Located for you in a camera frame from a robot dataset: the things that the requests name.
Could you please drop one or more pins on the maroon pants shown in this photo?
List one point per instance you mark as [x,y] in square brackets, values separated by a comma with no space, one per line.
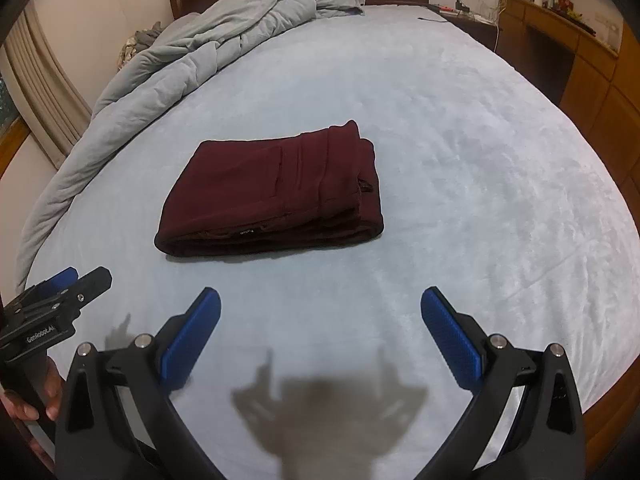
[260,195]

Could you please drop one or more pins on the dark grey cloth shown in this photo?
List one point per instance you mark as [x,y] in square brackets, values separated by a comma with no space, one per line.
[147,35]

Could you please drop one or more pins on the bed with light blue sheet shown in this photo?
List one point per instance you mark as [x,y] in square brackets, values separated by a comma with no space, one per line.
[450,160]

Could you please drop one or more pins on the beige curtain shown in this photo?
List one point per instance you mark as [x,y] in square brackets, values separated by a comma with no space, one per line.
[45,90]

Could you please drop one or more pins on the wooden-framed window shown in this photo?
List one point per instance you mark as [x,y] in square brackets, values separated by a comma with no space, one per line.
[12,145]

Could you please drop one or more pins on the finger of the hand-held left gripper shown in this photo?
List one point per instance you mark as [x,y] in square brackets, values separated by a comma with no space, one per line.
[62,280]
[92,285]

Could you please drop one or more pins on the grey duvet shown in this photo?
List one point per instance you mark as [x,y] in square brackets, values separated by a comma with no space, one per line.
[175,75]

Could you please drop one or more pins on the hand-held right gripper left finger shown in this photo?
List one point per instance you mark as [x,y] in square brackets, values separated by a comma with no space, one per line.
[192,335]

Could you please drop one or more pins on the wooden desk with items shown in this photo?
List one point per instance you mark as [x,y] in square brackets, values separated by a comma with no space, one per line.
[590,70]

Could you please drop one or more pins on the wooden nightstand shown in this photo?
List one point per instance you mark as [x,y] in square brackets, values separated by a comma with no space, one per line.
[475,27]

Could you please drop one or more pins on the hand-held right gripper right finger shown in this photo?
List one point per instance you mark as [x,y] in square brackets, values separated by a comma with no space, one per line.
[452,335]

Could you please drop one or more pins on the person's left hand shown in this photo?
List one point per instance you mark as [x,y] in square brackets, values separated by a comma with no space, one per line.
[56,390]

